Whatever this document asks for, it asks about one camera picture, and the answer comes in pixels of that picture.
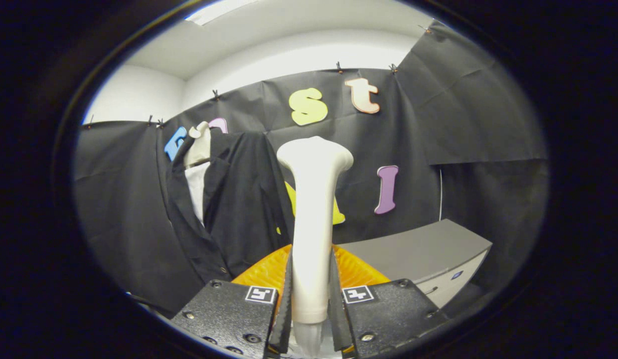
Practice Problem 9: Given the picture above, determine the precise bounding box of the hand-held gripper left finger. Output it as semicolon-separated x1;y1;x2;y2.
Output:
170;244;294;359

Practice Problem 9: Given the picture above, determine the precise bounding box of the white shirt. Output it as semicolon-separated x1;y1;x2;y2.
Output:
184;161;211;225

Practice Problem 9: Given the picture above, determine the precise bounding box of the black suit jacket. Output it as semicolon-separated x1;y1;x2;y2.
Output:
165;131;296;285

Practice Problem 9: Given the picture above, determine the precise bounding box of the white clothes hanger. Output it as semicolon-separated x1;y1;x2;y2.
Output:
183;121;212;168

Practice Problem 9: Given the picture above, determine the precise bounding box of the grey cabinet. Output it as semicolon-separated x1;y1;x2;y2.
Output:
337;218;493;309

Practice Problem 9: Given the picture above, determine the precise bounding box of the black backdrop cloth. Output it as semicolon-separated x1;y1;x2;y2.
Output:
72;20;549;320

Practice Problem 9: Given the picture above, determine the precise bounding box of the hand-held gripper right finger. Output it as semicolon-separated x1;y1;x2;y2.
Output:
330;244;449;359

